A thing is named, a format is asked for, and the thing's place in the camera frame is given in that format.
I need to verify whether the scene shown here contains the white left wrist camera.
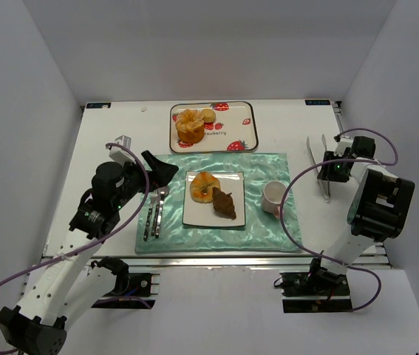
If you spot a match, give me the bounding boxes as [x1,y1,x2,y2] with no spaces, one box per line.
[108,135,134,165]

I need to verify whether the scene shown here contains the tall orange muffin bread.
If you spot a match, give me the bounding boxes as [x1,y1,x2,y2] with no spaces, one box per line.
[175,109,205,143]

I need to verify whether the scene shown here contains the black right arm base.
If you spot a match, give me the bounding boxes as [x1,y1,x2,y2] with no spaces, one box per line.
[273,272,352,314]

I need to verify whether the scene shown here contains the steel spoon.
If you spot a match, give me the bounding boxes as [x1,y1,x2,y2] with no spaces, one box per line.
[151,186,170,239]

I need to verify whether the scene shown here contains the brown chocolate croissant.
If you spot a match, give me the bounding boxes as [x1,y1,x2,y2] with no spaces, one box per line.
[212,187,236,220]

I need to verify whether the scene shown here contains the glazed ring bread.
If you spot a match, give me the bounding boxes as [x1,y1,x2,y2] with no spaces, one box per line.
[190,172,220,203]

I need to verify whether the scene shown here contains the green satin placemat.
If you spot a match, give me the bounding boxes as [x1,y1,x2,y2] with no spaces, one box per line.
[134,153,302,254]

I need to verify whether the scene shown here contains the strawberry print tray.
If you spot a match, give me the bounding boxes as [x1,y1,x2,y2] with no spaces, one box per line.
[169,101,259,153]

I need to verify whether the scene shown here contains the pink ceramic mug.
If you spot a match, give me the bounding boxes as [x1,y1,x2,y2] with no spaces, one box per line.
[261,181,287,218]

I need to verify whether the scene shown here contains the steel table knife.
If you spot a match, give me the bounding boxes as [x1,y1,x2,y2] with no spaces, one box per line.
[154,198,164,239]

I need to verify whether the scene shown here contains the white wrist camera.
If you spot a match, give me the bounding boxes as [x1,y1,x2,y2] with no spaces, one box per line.
[334,135,353,157]
[108,135,134,165]

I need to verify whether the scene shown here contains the white square plate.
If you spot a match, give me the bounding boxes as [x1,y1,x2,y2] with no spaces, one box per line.
[183,171,246,229]

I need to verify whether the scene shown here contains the aluminium table edge rail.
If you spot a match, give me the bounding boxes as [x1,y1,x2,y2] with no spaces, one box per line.
[27,253,328,274]

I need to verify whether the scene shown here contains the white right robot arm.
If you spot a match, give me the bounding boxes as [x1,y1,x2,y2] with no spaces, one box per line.
[310,135,415,283]

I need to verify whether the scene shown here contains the small round bun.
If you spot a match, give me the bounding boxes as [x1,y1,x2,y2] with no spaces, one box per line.
[201,108,216,123]

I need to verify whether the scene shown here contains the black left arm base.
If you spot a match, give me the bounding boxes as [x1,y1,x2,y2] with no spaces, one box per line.
[92,266,160,310]

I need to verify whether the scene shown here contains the steel fork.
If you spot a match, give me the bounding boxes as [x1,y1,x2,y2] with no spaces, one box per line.
[143,190,158,241]

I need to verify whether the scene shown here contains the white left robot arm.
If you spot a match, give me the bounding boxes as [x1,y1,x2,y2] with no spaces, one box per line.
[0,151,179,354]

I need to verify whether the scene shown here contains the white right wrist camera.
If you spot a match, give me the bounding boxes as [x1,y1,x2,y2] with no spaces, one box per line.
[334,135,353,157]

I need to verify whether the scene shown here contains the steel serving tongs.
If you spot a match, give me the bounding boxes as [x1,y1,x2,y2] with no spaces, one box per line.
[306,137,331,203]

